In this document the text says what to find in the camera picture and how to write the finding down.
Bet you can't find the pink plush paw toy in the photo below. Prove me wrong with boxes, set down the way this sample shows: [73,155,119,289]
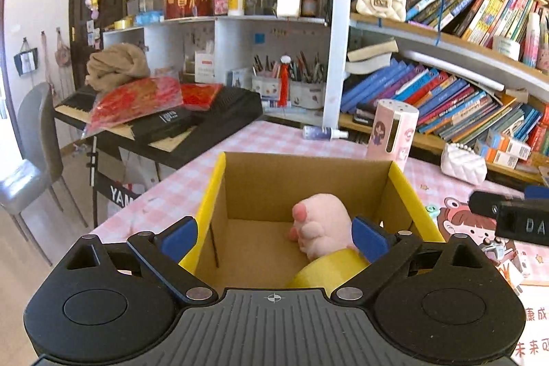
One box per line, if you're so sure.
[288,193,359,259]

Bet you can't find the pink tall bottle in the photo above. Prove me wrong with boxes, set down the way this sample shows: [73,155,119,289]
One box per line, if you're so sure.
[523,12,541,69]

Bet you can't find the black electronic keyboard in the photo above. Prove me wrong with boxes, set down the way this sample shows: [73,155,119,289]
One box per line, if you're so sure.
[54,85,264,170]

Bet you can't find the stack of lying books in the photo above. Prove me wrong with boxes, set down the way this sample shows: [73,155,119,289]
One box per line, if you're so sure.
[347,40,399,75]

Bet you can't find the large white pen holder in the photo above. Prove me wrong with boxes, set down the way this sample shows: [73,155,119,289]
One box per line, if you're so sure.
[291,81,327,110]

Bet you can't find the wooden bookshelf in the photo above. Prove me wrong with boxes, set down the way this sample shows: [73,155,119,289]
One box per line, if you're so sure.
[335,0,549,187]

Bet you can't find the pink hanging bag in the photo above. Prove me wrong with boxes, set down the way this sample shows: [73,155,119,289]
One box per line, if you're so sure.
[55,29,73,69]

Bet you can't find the red plastic bag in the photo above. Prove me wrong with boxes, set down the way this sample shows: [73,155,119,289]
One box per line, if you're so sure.
[83,76,185,135]

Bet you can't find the red tassel ornament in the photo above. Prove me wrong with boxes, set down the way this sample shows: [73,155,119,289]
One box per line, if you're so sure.
[278,55,293,108]

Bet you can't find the small white pen holder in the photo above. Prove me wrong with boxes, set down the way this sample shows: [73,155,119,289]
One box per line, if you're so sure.
[252,74,284,101]

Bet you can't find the pink checked tablecloth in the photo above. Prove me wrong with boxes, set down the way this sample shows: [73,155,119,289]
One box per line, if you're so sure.
[92,119,549,307]

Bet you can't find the dark tote bag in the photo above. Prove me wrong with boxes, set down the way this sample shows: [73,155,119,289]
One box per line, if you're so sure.
[14,37,39,77]

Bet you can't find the grey chair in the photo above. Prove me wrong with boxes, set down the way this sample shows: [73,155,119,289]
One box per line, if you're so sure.
[0,82,89,266]

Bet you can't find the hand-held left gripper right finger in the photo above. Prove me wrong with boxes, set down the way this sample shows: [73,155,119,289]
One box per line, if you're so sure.
[331,216,488,302]

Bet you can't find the beige scarf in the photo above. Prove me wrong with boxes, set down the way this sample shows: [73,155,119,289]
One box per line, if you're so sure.
[85,42,151,92]

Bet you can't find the small spray bottle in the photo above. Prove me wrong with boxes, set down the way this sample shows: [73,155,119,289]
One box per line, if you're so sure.
[303,125,349,140]

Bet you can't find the blue packets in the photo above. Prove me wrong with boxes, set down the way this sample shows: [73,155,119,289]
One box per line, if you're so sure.
[135,11,164,26]

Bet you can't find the pink cartoon cylinder box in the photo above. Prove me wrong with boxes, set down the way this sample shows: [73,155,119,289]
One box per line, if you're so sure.
[366,99,420,172]

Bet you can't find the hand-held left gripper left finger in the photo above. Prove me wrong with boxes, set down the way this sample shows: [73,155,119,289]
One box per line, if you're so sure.
[64,216,219,304]

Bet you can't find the cartoon girl desk mat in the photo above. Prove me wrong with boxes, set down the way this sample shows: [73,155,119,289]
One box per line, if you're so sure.
[422,194,549,366]

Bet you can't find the white quilted purse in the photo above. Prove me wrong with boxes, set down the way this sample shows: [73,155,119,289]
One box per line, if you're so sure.
[441,142,488,185]

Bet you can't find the orange and white boxes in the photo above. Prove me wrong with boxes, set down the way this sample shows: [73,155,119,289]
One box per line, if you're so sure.
[474,130,533,170]

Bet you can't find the white box red label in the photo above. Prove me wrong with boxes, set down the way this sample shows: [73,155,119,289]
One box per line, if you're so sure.
[195,51,215,84]

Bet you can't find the black flat case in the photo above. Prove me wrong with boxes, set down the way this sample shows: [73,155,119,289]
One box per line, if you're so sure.
[134,108,203,142]

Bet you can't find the black keyboard stand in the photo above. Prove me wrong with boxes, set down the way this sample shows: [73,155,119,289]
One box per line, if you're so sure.
[87,134,144,229]

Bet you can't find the white shelf unit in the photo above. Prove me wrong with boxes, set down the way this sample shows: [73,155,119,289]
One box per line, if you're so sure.
[103,15,332,116]

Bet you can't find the row of leaning books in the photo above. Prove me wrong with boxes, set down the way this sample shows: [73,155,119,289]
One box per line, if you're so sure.
[341,57,545,161]

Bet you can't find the row of colourful paperback books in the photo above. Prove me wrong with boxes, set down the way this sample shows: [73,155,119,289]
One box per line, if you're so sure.
[403,0,549,58]

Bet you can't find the small blue box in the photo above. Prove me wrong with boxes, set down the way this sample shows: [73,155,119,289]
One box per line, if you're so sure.
[227,68,253,88]

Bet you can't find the red paper packet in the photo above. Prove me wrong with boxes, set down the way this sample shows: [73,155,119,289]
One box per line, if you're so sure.
[180,83,224,111]

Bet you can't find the yellow tape roll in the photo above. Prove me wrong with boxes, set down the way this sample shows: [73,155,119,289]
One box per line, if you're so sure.
[287,248,370,290]

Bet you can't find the yellow cardboard box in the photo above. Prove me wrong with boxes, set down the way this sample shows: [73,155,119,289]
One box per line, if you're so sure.
[178,152,447,290]

